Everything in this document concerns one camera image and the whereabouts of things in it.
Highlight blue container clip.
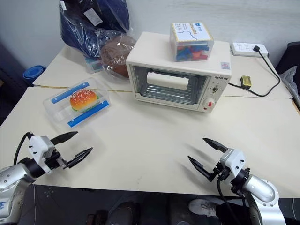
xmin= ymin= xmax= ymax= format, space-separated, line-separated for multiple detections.
xmin=67 ymin=100 xmax=110 ymax=128
xmin=51 ymin=82 xmax=90 ymax=105

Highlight toy hamburger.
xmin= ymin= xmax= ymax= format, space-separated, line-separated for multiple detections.
xmin=69 ymin=89 xmax=98 ymax=113

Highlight cream toaster oven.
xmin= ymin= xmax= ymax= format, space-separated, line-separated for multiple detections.
xmin=125 ymin=31 xmax=233 ymax=113

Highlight crumpled clear plastic bag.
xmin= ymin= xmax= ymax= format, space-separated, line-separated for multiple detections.
xmin=279 ymin=66 xmax=300 ymax=106

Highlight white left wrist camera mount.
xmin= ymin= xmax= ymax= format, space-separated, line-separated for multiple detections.
xmin=27 ymin=135 xmax=56 ymax=174

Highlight brown round item in plastic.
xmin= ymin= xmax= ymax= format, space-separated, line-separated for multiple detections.
xmin=99 ymin=34 xmax=137 ymax=77

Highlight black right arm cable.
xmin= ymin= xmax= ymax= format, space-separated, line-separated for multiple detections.
xmin=217 ymin=179 xmax=249 ymax=225

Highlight navy bag in plastic wrap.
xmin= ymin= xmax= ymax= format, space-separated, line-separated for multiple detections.
xmin=59 ymin=0 xmax=131 ymax=59

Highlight black power cord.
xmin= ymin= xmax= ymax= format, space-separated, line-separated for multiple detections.
xmin=228 ymin=50 xmax=281 ymax=98

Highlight small clear box blue contents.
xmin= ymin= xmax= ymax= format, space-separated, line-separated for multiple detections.
xmin=84 ymin=56 xmax=104 ymax=74

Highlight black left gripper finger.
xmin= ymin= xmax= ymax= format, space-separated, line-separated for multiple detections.
xmin=66 ymin=147 xmax=93 ymax=169
xmin=50 ymin=131 xmax=79 ymax=145

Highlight black object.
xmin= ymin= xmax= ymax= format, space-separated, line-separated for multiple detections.
xmin=275 ymin=41 xmax=300 ymax=76

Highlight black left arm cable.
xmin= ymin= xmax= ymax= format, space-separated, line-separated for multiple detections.
xmin=13 ymin=132 xmax=34 ymax=165

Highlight white shoe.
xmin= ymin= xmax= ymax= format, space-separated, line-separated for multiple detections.
xmin=188 ymin=198 xmax=217 ymax=218

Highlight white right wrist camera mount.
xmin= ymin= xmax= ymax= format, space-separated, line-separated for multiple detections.
xmin=219 ymin=148 xmax=247 ymax=181

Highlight white power strip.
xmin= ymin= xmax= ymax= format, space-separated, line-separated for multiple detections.
xmin=230 ymin=42 xmax=270 ymax=58

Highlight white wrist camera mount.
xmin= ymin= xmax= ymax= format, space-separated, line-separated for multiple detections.
xmin=27 ymin=135 xmax=56 ymax=174
xmin=219 ymin=148 xmax=247 ymax=181

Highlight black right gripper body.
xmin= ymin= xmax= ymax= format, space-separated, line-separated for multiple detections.
xmin=212 ymin=161 xmax=232 ymax=183

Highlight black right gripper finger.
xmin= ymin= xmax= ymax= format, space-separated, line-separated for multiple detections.
xmin=187 ymin=155 xmax=216 ymax=182
xmin=202 ymin=137 xmax=230 ymax=154

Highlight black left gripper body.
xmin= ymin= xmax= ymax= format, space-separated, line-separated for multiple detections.
xmin=44 ymin=146 xmax=71 ymax=171

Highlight clear box of coloured blocks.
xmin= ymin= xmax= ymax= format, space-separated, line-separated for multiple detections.
xmin=169 ymin=22 xmax=215 ymax=62

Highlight clear container with blue clips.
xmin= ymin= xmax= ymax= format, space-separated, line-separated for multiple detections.
xmin=42 ymin=77 xmax=112 ymax=130

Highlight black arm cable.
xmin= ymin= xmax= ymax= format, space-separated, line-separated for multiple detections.
xmin=217 ymin=179 xmax=249 ymax=225
xmin=13 ymin=132 xmax=34 ymax=165

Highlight yellow black small device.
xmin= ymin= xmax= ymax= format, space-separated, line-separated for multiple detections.
xmin=240 ymin=75 xmax=253 ymax=89

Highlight dark shoe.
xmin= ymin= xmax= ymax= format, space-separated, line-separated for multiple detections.
xmin=109 ymin=201 xmax=142 ymax=225

